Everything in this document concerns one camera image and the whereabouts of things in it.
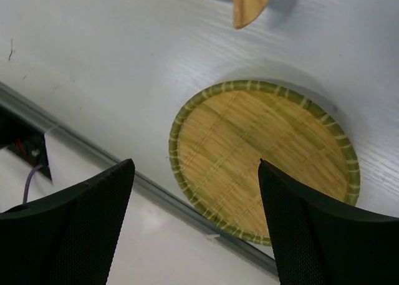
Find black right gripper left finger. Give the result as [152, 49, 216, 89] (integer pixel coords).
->
[1, 159, 135, 284]

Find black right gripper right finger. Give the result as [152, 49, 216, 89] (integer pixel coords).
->
[258, 160, 398, 284]

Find round green-rimmed bamboo plate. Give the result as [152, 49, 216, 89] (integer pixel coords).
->
[168, 80, 360, 246]

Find aluminium front rail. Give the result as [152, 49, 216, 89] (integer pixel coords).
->
[1, 84, 278, 277]

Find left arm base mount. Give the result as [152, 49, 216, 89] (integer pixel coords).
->
[1, 106, 52, 180]

